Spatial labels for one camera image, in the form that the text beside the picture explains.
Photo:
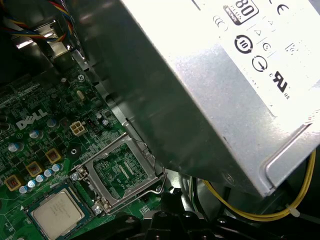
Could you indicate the silver green CPU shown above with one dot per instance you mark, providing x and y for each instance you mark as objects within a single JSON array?
[{"x": 57, "y": 215}]

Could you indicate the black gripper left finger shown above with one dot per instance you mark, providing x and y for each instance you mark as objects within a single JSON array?
[{"x": 155, "y": 225}]

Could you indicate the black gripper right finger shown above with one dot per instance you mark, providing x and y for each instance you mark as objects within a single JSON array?
[{"x": 187, "y": 225}]

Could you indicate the metal locking lever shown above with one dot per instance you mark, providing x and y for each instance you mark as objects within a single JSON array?
[{"x": 164, "y": 181}]

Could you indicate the black PC case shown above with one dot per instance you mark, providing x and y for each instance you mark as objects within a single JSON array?
[{"x": 60, "y": 53}]

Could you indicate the green Dell motherboard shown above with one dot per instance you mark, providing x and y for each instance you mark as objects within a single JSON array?
[{"x": 40, "y": 100}]

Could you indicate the metal socket cover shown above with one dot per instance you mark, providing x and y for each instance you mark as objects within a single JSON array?
[{"x": 135, "y": 190}]

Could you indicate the grey power supply unit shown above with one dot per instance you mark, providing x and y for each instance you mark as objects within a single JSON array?
[{"x": 200, "y": 87}]

